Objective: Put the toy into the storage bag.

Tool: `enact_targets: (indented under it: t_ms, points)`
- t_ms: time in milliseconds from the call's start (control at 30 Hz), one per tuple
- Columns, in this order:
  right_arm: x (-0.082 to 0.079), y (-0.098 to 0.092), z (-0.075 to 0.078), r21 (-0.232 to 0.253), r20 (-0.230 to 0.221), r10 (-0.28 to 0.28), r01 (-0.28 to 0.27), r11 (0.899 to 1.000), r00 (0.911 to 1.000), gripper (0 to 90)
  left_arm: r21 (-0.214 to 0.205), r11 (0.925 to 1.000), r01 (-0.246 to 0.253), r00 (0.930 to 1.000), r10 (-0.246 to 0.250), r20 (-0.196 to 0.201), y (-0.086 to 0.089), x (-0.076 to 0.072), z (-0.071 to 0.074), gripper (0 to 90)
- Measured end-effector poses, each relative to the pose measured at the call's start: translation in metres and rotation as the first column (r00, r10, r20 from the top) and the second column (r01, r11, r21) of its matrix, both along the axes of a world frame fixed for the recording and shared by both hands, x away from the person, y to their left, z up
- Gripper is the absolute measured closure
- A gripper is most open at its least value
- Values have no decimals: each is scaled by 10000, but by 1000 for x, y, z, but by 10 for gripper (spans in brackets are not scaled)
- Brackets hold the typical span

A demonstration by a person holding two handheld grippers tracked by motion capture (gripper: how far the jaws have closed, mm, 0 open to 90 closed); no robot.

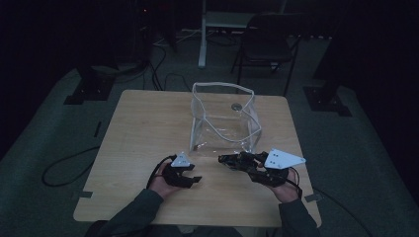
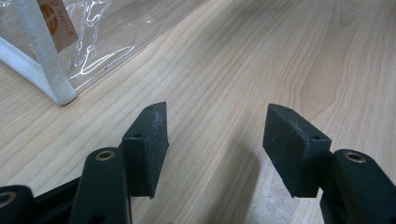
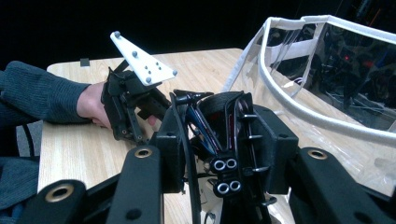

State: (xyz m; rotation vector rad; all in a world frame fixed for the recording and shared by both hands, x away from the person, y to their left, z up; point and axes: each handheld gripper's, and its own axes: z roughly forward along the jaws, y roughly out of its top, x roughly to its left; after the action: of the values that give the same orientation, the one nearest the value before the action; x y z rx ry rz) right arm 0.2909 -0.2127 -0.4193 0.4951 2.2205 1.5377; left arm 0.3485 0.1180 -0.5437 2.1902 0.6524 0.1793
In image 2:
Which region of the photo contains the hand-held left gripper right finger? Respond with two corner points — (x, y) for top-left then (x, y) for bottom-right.
(262, 103), (332, 199)

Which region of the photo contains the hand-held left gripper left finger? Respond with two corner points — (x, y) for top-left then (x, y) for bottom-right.
(121, 101), (170, 200)

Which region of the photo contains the clear plastic bag white trim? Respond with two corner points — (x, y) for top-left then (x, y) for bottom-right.
(0, 0), (210, 106)

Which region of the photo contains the brown paper label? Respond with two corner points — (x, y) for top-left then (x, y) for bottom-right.
(36, 0), (79, 54)

